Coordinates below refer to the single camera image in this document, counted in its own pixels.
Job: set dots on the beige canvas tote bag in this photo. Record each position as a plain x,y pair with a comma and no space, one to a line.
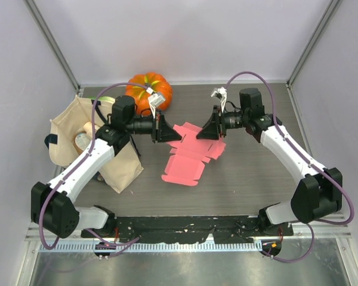
71,134

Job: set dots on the cream lotion bottle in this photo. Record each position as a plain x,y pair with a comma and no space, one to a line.
89,129

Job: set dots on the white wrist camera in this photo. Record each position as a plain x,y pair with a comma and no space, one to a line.
221,94
155,100

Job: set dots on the green white item behind bag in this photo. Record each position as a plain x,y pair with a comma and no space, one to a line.
104,98

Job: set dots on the round labelled tub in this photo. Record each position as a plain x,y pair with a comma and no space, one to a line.
81,142

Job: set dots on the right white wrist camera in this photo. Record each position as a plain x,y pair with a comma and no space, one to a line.
221,94

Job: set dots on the pink paper box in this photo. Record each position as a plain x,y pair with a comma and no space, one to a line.
189,156

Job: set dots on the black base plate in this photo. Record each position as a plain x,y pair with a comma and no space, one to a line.
190,229

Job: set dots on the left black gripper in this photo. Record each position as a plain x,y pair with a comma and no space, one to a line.
161,131

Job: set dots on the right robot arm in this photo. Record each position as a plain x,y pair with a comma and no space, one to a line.
317,193

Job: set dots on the orange pumpkin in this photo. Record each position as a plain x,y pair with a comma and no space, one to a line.
154,81

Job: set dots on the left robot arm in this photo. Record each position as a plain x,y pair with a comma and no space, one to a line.
52,204

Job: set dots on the white slotted cable duct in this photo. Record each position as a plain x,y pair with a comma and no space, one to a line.
208,246

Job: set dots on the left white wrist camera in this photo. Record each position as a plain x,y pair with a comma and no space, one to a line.
155,100

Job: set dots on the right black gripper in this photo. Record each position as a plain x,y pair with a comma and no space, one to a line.
214,127

